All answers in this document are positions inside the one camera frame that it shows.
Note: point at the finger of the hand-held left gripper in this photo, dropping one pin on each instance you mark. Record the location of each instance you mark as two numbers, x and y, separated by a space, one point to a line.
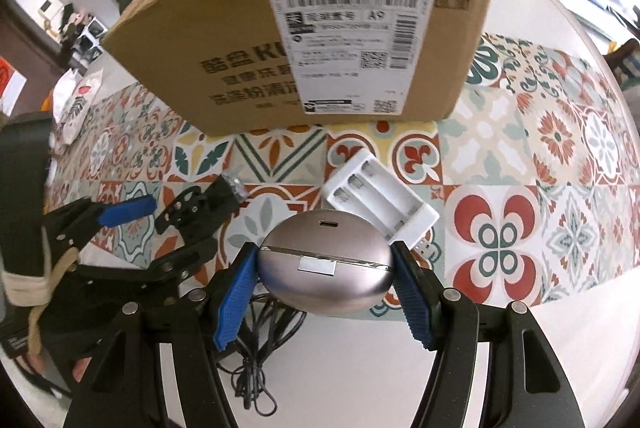
127 210
150 275

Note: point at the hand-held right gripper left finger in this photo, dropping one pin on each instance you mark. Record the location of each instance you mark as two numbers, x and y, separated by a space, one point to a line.
235 298

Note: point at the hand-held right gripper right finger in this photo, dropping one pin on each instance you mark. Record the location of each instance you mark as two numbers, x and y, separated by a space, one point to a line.
415 298

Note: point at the silver oval case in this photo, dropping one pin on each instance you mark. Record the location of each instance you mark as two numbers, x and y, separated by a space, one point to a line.
325 268

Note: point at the brown cardboard box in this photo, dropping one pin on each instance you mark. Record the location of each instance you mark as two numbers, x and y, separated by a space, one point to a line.
225 32

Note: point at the person's left hand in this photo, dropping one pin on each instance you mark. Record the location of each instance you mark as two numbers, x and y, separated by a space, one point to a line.
50 370

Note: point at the printed paper bag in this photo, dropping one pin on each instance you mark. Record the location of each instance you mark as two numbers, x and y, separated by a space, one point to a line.
80 102

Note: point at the red door poster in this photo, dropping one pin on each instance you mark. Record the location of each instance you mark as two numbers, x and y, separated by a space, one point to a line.
7 80

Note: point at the white battery charger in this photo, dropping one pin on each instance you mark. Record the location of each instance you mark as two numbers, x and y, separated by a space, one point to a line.
380 193

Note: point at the white shoe rack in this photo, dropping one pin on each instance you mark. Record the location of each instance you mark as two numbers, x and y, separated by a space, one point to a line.
82 30

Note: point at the patterned tile table runner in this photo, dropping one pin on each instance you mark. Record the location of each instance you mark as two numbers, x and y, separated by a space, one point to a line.
550 157

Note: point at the chair with patterned cloth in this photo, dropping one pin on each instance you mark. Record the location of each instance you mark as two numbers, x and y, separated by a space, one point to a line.
625 62

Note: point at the white television cabinet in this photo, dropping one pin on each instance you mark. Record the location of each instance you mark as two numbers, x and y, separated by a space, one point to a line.
600 7

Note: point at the wall intercom panel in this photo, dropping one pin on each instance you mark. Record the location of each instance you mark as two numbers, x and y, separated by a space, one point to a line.
48 6

